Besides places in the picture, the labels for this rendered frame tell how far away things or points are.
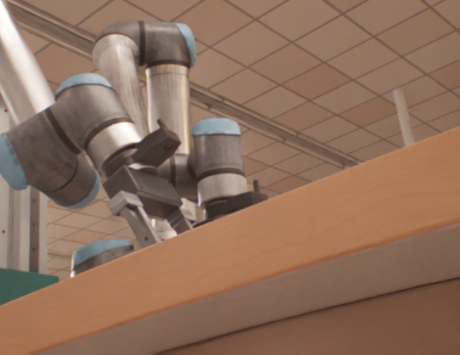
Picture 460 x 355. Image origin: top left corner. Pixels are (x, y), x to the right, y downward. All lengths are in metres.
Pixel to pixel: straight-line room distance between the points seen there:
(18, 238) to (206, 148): 0.67
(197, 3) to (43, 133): 5.40
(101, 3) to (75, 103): 5.32
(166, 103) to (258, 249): 1.40
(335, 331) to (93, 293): 0.15
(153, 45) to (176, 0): 4.63
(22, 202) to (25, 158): 0.65
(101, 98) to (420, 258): 0.82
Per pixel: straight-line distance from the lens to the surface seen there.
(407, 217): 0.31
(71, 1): 6.41
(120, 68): 1.62
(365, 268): 0.36
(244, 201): 1.15
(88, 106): 1.10
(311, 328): 0.45
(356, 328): 0.44
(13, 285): 1.64
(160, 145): 1.04
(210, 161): 1.21
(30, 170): 1.13
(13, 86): 1.36
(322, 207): 0.34
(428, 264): 0.37
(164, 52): 1.78
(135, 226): 0.96
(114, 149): 1.05
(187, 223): 1.09
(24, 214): 1.76
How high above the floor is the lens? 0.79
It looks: 23 degrees up
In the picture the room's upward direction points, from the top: 7 degrees counter-clockwise
